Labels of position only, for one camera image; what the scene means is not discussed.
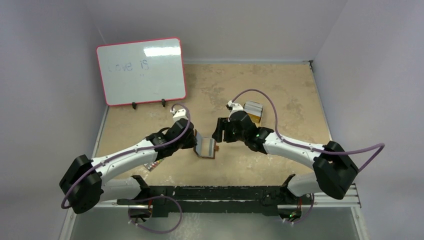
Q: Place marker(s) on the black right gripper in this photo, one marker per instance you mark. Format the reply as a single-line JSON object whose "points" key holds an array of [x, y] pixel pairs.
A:
{"points": [[224, 131]]}

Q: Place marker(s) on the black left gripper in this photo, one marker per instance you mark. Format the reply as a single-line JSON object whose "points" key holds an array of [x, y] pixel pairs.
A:
{"points": [[191, 143]]}

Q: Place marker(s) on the brown leather card holder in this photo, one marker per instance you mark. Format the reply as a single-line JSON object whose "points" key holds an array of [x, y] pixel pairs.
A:
{"points": [[206, 147]]}

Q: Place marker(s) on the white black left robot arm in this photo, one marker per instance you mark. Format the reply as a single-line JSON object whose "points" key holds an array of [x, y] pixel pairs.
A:
{"points": [[86, 181]]}

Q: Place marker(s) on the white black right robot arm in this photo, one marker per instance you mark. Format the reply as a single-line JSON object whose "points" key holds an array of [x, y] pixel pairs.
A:
{"points": [[333, 170]]}

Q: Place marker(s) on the beige oval card tray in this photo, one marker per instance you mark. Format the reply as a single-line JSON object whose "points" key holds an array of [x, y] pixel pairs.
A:
{"points": [[258, 121]]}

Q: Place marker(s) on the pack of coloured markers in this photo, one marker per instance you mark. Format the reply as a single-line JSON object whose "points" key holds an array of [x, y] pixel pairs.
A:
{"points": [[152, 165]]}

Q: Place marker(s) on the pink framed whiteboard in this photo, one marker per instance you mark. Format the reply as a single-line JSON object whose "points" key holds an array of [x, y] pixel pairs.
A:
{"points": [[140, 72]]}

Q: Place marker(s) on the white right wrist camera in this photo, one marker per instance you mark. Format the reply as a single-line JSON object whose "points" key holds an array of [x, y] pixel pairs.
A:
{"points": [[234, 107]]}

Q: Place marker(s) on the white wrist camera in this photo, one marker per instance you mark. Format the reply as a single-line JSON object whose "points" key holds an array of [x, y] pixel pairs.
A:
{"points": [[178, 114], [234, 107]]}

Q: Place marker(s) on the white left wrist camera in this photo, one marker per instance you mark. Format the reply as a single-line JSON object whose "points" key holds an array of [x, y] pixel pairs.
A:
{"points": [[178, 114]]}

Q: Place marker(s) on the aluminium rail frame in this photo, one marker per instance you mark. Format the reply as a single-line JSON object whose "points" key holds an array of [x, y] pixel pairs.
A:
{"points": [[159, 201]]}

